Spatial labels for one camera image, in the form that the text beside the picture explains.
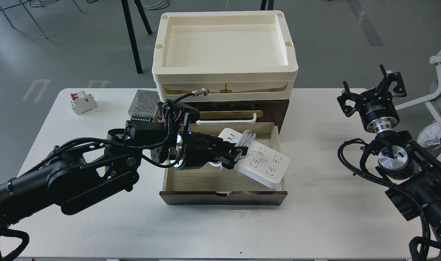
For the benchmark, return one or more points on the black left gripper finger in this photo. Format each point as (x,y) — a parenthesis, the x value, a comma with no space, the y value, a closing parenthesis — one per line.
(217,142)
(228,159)

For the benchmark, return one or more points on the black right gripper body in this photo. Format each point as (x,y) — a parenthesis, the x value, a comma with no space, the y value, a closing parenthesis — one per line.
(376,105)

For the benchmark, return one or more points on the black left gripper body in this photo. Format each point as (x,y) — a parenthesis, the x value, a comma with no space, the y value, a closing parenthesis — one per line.
(197,153)

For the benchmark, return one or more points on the white power strip with cable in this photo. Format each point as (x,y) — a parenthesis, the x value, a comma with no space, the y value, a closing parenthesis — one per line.
(262,169)

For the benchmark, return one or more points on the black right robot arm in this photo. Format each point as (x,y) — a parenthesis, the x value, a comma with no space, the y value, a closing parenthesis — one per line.
(394,160)

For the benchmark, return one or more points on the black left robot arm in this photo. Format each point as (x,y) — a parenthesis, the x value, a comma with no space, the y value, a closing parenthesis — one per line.
(85,171)

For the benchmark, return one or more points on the open wooden drawer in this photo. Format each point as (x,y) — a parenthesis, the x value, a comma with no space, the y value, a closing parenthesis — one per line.
(211,186)

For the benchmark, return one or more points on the white shoe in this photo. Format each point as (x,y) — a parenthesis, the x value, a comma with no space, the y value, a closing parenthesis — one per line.
(430,136)

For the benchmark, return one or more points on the silver metal power supply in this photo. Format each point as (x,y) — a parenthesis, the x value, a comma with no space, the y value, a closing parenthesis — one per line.
(144,106)

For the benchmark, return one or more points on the cream plastic tray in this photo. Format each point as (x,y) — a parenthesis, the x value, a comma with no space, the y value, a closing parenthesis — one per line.
(236,55)

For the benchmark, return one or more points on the white drawer handle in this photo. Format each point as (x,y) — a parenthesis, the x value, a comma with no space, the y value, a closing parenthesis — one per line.
(228,122)

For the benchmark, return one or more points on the white circuit breaker red switch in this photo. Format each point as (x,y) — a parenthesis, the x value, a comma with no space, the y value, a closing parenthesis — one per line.
(82,102)

